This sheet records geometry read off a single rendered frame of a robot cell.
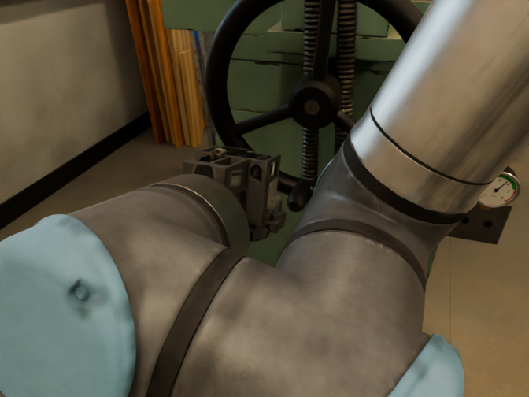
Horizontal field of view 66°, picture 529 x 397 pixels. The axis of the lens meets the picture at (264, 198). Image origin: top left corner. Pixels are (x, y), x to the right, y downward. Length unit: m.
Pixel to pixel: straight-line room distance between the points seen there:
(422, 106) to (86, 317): 0.18
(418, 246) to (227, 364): 0.14
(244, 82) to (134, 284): 0.58
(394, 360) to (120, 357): 0.11
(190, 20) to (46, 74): 1.26
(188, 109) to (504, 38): 1.98
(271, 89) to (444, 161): 0.52
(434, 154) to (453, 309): 1.22
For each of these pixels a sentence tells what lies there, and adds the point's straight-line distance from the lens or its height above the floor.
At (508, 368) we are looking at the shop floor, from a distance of 1.36.
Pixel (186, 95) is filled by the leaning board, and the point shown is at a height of 0.28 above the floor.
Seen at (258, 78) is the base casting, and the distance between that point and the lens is 0.72.
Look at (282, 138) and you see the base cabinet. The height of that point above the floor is 0.67.
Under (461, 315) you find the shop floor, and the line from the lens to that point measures 1.43.
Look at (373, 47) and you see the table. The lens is 0.58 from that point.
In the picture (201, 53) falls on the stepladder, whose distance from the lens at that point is 1.59.
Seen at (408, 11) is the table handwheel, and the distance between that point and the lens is 0.47.
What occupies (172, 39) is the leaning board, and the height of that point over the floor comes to 0.54.
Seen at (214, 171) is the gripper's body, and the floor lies 0.83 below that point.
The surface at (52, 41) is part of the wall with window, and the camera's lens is 1.97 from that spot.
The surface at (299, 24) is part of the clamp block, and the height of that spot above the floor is 0.88.
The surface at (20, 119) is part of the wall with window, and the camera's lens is 1.88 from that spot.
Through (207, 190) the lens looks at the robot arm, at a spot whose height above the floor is 0.84.
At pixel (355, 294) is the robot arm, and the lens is 0.20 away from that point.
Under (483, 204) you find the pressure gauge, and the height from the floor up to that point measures 0.63.
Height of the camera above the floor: 0.99
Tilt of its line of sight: 34 degrees down
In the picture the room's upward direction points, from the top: straight up
